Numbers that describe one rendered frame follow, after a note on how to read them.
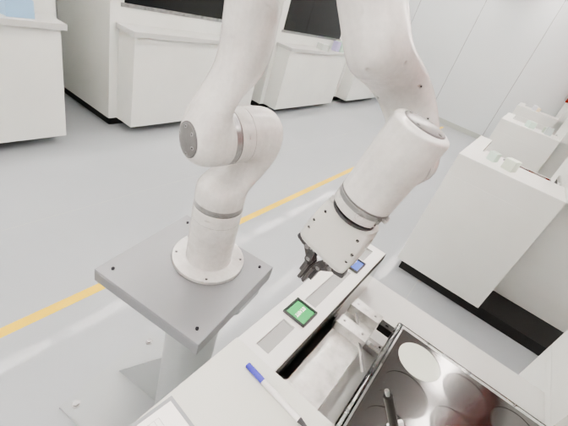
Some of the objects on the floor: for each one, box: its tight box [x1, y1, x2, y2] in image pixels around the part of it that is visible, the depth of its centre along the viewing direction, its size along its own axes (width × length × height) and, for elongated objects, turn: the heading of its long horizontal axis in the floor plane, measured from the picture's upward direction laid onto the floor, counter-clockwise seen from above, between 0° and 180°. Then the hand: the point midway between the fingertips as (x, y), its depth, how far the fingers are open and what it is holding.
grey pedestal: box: [59, 245, 259, 426], centre depth 122 cm, size 51×44×82 cm
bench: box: [250, 0, 346, 110], centre depth 524 cm, size 108×180×200 cm, turn 120°
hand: (308, 269), depth 64 cm, fingers closed
